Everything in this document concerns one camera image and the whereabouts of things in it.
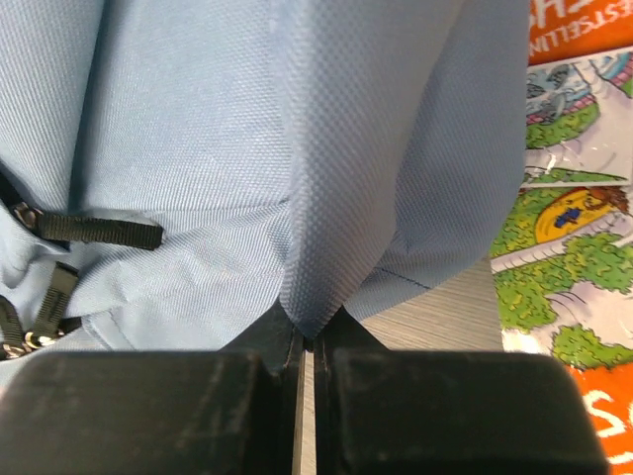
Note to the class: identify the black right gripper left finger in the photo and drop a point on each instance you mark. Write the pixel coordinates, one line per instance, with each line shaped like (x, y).
(230, 411)

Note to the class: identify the light blue student backpack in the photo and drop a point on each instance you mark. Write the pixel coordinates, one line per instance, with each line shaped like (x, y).
(196, 161)

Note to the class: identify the orange treehouse book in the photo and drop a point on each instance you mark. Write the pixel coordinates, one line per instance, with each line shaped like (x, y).
(562, 262)

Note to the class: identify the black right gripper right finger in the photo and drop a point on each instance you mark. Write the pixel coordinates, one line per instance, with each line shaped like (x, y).
(383, 411)

